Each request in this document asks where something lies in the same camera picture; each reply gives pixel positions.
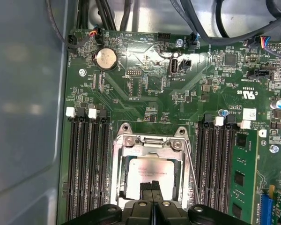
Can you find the internal USB port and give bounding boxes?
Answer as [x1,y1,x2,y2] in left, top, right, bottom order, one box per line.
[169,57,180,76]

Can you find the blue expansion slot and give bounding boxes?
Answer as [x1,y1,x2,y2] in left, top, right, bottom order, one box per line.
[257,193,276,225]

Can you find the thick black cable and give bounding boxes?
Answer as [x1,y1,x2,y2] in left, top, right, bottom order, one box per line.
[180,0,281,45]

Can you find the green motherboard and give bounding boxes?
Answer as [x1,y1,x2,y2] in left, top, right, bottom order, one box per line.
[57,28,281,225]

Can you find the thin grey wire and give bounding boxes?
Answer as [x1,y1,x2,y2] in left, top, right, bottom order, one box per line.
[45,0,72,46]

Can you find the coloured fan connector wires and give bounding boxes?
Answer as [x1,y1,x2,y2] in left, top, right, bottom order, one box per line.
[89,27,103,45]

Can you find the black RAM slot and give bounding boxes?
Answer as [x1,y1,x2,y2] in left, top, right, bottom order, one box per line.
[88,107,101,218]
[207,116,224,213]
[65,106,81,223]
[99,107,112,207]
[196,113,211,208]
[77,107,91,221]
[217,114,236,216]

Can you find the green RAM stick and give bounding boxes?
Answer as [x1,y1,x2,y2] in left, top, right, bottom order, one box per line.
[230,128,259,225]

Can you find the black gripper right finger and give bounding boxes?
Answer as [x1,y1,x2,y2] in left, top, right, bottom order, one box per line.
[153,180,246,225]

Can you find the metal socket cover frame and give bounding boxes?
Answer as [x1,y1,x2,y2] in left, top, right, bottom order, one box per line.
[112,137,192,209]

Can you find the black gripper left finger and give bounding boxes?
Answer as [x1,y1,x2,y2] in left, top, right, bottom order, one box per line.
[65,180,154,225]

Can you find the grey braided cable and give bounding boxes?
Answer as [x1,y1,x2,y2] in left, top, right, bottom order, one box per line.
[170,0,203,40]

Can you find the thin metal locking lever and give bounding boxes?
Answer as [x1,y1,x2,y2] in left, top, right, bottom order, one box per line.
[183,138,201,206]

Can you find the CPU socket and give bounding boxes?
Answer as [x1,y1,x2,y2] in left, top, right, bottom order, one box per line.
[110,121,195,211]

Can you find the silver topped CPU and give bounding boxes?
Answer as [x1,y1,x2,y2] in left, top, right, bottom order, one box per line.
[123,156,180,202]

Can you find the silver coin cell battery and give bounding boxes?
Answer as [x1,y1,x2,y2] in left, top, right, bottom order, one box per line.
[96,46,119,70]

